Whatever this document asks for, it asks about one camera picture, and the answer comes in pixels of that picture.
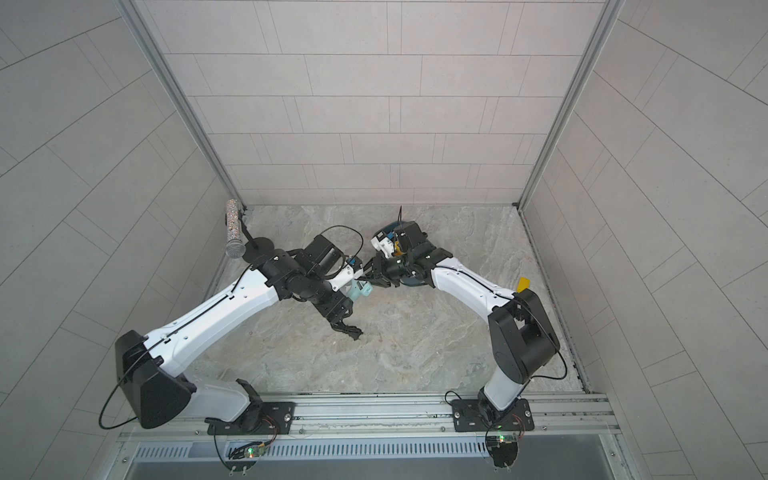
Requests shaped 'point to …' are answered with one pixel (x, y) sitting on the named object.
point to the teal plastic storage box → (388, 228)
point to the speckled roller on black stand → (239, 242)
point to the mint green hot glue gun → (356, 288)
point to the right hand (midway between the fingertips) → (361, 278)
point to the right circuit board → (503, 449)
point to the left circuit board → (243, 457)
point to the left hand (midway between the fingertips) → (349, 302)
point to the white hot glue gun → (383, 243)
